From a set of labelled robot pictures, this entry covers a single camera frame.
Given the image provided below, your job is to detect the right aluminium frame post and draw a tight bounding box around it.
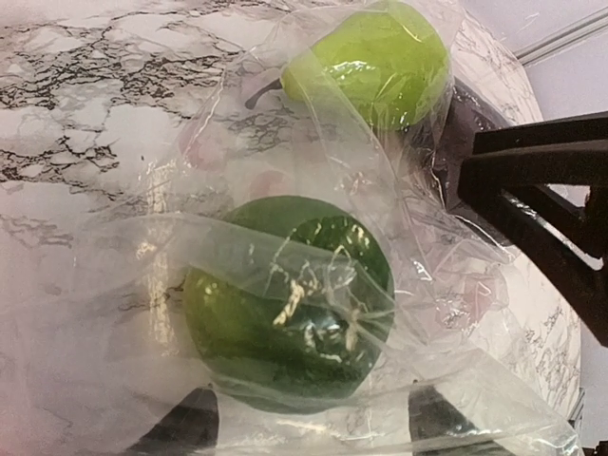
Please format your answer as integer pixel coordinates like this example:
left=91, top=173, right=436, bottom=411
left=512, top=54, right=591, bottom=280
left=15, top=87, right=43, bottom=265
left=514, top=7, right=608, bottom=67

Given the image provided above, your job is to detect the light green fake pear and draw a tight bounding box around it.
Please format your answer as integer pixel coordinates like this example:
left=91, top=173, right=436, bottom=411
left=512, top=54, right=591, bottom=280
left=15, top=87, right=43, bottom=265
left=245, top=1, right=451, bottom=129

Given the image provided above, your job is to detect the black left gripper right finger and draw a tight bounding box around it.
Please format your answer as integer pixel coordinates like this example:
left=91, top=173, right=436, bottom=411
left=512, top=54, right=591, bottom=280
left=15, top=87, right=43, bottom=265
left=408, top=382, right=512, bottom=455

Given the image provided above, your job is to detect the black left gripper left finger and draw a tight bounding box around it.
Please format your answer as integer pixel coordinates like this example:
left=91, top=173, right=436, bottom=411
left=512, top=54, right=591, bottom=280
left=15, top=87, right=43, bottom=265
left=135, top=387, right=219, bottom=455

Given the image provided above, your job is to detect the clear zip top bag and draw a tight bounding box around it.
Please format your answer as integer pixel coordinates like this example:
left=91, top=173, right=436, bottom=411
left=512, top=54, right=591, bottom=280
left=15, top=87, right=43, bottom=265
left=1, top=1, right=582, bottom=455

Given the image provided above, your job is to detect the dark green fake avocado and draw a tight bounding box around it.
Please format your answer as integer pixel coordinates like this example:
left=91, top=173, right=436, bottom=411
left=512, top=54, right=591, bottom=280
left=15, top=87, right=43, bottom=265
left=182, top=196, right=394, bottom=414

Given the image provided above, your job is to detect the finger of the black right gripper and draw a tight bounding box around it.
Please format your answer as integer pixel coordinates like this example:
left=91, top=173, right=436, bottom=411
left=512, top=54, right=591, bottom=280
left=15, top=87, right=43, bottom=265
left=458, top=112, right=607, bottom=345

